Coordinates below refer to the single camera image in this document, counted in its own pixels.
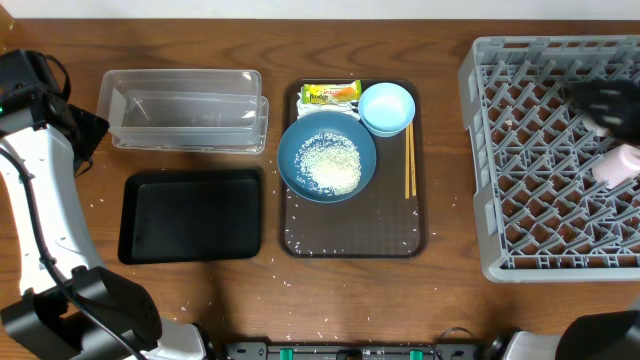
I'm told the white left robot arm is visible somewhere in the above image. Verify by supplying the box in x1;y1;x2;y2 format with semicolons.
1;49;209;359

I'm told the clear plastic bin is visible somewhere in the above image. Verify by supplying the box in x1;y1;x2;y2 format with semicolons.
97;69;269;154

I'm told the pink cup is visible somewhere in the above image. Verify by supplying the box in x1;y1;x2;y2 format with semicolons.
592;144;640;189

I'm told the grey dishwasher rack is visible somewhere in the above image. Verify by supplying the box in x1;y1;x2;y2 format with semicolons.
458;35;639;283

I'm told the black rectangular tray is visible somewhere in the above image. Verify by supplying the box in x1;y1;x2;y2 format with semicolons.
118;169;262;265

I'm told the white crumpled napkin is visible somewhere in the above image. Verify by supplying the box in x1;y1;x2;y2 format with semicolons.
296;91;359;119

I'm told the light blue bowl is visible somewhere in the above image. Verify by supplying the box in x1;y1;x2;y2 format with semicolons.
358;82;416;137

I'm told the cream white cup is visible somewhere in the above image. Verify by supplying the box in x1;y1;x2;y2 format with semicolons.
581;114;610;138

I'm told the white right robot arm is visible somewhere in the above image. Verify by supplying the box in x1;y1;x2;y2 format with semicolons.
481;80;639;360

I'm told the yellow green snack wrapper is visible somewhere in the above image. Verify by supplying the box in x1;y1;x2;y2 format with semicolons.
301;80;362;105

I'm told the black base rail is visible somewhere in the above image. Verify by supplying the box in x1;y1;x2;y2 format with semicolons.
222;341;482;360

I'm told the dark blue plate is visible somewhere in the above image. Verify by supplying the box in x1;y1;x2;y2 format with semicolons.
277;111;377;203

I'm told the pile of white rice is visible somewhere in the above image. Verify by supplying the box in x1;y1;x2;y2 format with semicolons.
294;132;362;196

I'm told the dark brown serving tray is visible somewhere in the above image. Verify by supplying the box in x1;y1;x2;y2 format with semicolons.
279;79;426;259

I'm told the wooden chopstick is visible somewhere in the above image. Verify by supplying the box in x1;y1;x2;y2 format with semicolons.
404;126;411;200
408;122;417;197

